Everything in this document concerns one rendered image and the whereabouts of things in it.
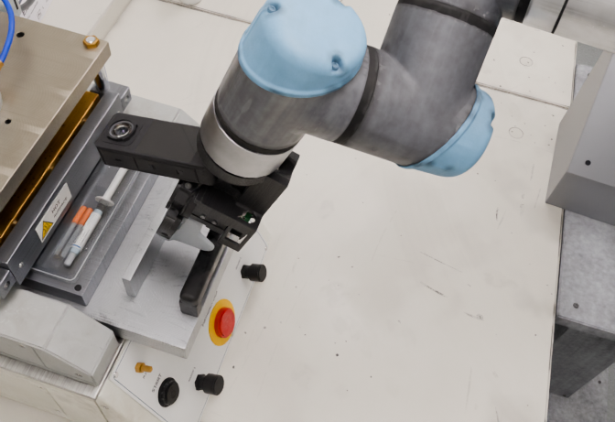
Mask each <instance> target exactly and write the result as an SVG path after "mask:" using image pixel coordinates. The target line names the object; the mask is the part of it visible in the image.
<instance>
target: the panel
mask: <svg viewBox="0 0 615 422"><path fill-rule="evenodd" d="M267 249H268V244H267V243H266V241H265V240H264V237H263V236H262V235H261V234H260V232H259V231H258V229H257V231H256V233H255V234H254V235H253V236H252V237H251V238H250V240H249V241H248V242H247V243H246V244H245V245H244V247H243V248H242V249H241V250H240V251H239V252H237V251H235V250H233V253H232V256H231V258H230V261H229V263H228V264H227V267H226V269H225V271H224V274H223V276H222V278H221V282H220V283H219V286H218V288H217V290H216V293H215V295H214V297H213V300H212V302H211V303H210V307H209V309H208V312H207V314H206V316H205V319H204V320H203V322H202V325H201V327H200V331H199V333H198V335H197V338H196V340H195V341H194V344H193V346H192V348H191V351H190V353H189V357H188V359H184V358H181V357H178V356H176V355H173V354H170V353H167V352H162V351H160V350H157V349H154V348H151V347H148V346H145V345H142V344H139V343H136V342H133V341H129V340H127V341H126V343H125V345H124V347H123V349H122V351H121V353H120V355H119V357H118V359H117V361H116V363H115V365H114V367H113V369H112V371H111V373H110V376H109V378H108V380H109V381H111V382H112V383H113V384H115V385H116V386H117V387H119V388H120V389H121V390H122V391H124V392H125V393H126V394H127V395H129V396H130V397H131V398H133V399H134V400H135V401H136V402H137V403H138V404H139V405H140V406H142V407H143V408H144V409H146V410H147V411H148V412H149V413H151V414H152V415H153V416H154V417H156V418H157V419H158V420H160V421H161V422H200V419H201V416H202V414H203V411H204V409H205V406H206V405H207V402H208V400H209V397H210V395H208V394H205V393H204V392H203V390H199V391H198V390H196V387H195V384H194V383H195V380H196V378H197V376H198V374H205V375H207V374H208V373H214V374H219V371H220V369H221V366H222V363H223V361H224V358H225V356H226V353H227V351H228V349H229V346H230V344H231V341H232V337H233V335H234V332H235V331H236V328H237V326H238V323H239V320H240V318H241V315H242V314H243V310H244V307H245V305H246V302H247V300H248V297H249V296H250V293H251V291H252V288H253V285H254V282H253V281H250V279H249V278H248V279H246V278H242V275H241V269H242V267H243V265H251V264H261V263H262V262H263V261H264V256H265V254H266V251H267ZM221 308H231V309H232V311H233V313H234V316H235V325H234V329H233V331H232V334H231V335H230V336H229V337H227V338H220V337H218V336H217V335H216V333H215V330H214V320H215V317H216V314H217V312H218V311H219V310H220V309H221ZM169 380H172V381H176V382H177V383H178V386H179V395H178V399H177V401H176V402H175V403H174V404H173V405H171V406H168V405H165V404H163V402H162V399H161V393H162V389H163V387H164V385H165V383H166V382H167V381H169Z"/></svg>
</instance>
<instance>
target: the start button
mask: <svg viewBox="0 0 615 422"><path fill-rule="evenodd" d="M178 395H179V386H178V383H177V382H176V381H172V380H169V381H167V382H166V383H165V385H164V387H163V389H162V393H161V399H162V402H163V404H165V405H168V406H171V405H173V404H174V403H175V402H176V401H177V399H178Z"/></svg>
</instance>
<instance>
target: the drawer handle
mask: <svg viewBox="0 0 615 422"><path fill-rule="evenodd" d="M220 237H221V234H219V233H216V232H214V231H213V230H211V229H210V230H209V232H208V234H207V236H206V238H207V239H209V240H210V241H211V242H212V243H213V244H214V249H213V250H212V251H203V250H200V252H199V254H198V256H197V258H196V260H195V262H194V265H193V266H192V268H191V270H190V272H189V275H188V278H187V280H186V282H185V284H184V286H183V288H182V289H181V292H180V294H179V297H180V299H179V306H180V311H181V312H182V313H185V314H188V315H190V316H193V317H196V318H197V317H198V316H199V315H200V312H201V310H202V307H201V300H202V298H203V295H204V293H205V291H206V289H207V286H208V284H209V282H210V279H211V277H212V275H213V273H214V270H215V268H216V266H217V264H218V262H219V260H220V258H221V254H222V252H223V250H224V247H225V245H223V244H221V243H218V242H217V241H218V239H219V238H220Z"/></svg>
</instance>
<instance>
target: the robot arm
mask: <svg viewBox="0 0 615 422"><path fill-rule="evenodd" d="M502 18H506V19H509V20H512V21H513V20H514V21H515V22H518V23H521V24H523V25H526V26H528V27H534V28H537V29H540V30H543V31H545V32H548V33H552V34H555V35H558V36H560V37H563V38H568V39H572V40H575V41H577V42H580V43H583V44H586V45H589V46H592V47H595V48H598V49H603V50H606V51H608V52H612V53H615V0H398V2H397V4H396V6H395V9H394V12H393V15H392V18H391V21H390V23H389V26H388V28H387V30H386V33H385V36H384V39H383V43H382V45H381V48H380V49H378V48H375V47H372V46H369V45H367V37H366V33H365V29H364V26H363V24H362V21H361V20H360V18H359V16H358V15H357V14H356V12H355V11H354V10H353V9H352V7H351V6H349V5H348V6H346V5H344V4H343V3H342V2H340V1H339V0H266V1H265V3H264V5H263V6H262V7H261V8H260V10H259V11H258V13H257V14H256V16H255V18H254V20H253V22H252V23H251V25H250V26H249V27H248V28H246V29H245V31H244V32H243V35H242V37H241V39H240V42H239V45H238V50H237V52H236V54H235V56H234V58H233V59H232V62H231V64H230V66H229V68H228V70H227V71H226V73H225V75H224V77H223V79H222V81H221V84H220V86H219V88H218V89H217V91H216V92H215V93H214V95H213V97H212V99H211V101H210V104H209V106H208V108H207V110H206V112H205V114H204V115H203V117H202V120H201V123H200V127H199V126H194V125H189V124H180V123H174V122H169V121H164V120H158V119H154V118H148V117H143V116H138V115H132V114H123V113H116V114H115V115H114V116H113V117H112V118H111V120H110V121H109V123H108V124H107V126H105V128H104V129H103V131H102V133H101V134H100V136H99V137H98V139H97V140H96V141H95V143H94V144H95V145H96V147H97V150H98V152H99V154H100V156H101V158H102V161H103V163H104V164H105V165H108V166H113V167H118V168H126V169H131V170H135V171H140V172H145V173H149V174H154V175H158V176H163V177H168V178H173V179H179V181H178V184H177V186H176V187H175V189H174V191H173V193H172V195H171V196H170V198H169V200H168V202H167V205H166V207H165V208H167V212H166V214H165V216H164V218H163V220H162V222H161V223H160V224H159V226H158V229H157V231H156V233H157V234H158V236H160V237H161V238H163V239H165V240H167V241H172V240H176V241H179V242H182V243H185V244H188V245H190V246H193V247H196V248H199V249H200V250H203V251H212V250H213V249H214V244H213V243H212V242H211V241H210V240H209V239H207V238H206V237H205V236H204V235H203V234H202V233H201V231H200V230H201V228H202V226H203V224H204V225H206V226H205V227H207V228H209V229H211V230H213V231H214V232H216V233H219V234H221V237H220V238H219V239H218V241H217V242H218V243H221V244H223V245H225V246H227V247H230V248H232V249H233V250H235V251H237V252H239V251H240V250H241V249H242V248H243V247H244V245H245V244H246V243H247V242H248V241H249V240H250V238H251V237H252V236H253V235H254V234H255V233H256V231H257V229H258V227H259V224H260V222H261V220H262V218H263V216H264V214H265V213H266V212H267V211H268V210H269V209H270V207H271V206H272V205H273V204H274V203H275V201H276V200H277V199H278V198H279V197H280V195H281V194H282V193H283V192H284V191H285V190H286V188H287V187H288V184H289V182H290V179H291V177H292V173H293V171H294V169H295V167H296V165H297V161H298V160H299V157H300V155H299V154H298V153H296V152H294V151H292V150H293V149H294V148H295V147H296V145H297V144H298V142H299V141H300V140H301V139H302V138H303V136H304V135H305V134H307V135H312V136H314V137H317V138H320V139H323V140H326V141H329V142H332V143H335V144H338V145H341V146H346V147H348V148H351V149H354V150H357V151H360V152H362V153H365V154H368V155H371V156H374V157H378V158H381V159H384V160H387V161H390V162H393V163H395V164H396V165H397V166H398V167H400V168H405V169H415V170H419V171H423V172H426V173H429V174H432V175H436V176H440V177H445V178H451V177H456V176H459V175H461V174H463V173H465V172H466V171H468V170H469V169H471V168H472V167H473V166H474V165H475V164H476V163H477V162H478V161H479V159H480V158H481V156H482V155H483V153H484V152H485V150H486V148H487V146H488V144H489V142H490V140H491V136H492V132H493V128H492V126H491V122H492V121H493V119H494V118H495V107H494V103H493V100H492V98H491V97H490V96H489V94H488V93H487V92H485V91H484V90H482V89H481V88H480V86H479V85H477V84H476V83H475V82H476V80H477V78H478V76H479V73H480V69H481V67H482V64H483V62H484V60H485V58H486V55H487V53H488V50H489V47H490V45H491V42H492V39H493V38H494V35H495V33H496V30H497V28H498V25H499V24H500V21H501V19H502ZM277 169H278V170H277ZM252 215H253V216H252ZM251 218H253V219H255V221H254V222H251V223H249V221H250V220H251ZM181 222H183V223H181ZM231 233H232V234H234V235H236V236H238V237H241V236H242V234H243V233H244V234H246V237H245V238H244V239H243V240H242V241H241V243H237V242H235V241H234V240H232V239H230V238H228V237H226V235H227V234H231Z"/></svg>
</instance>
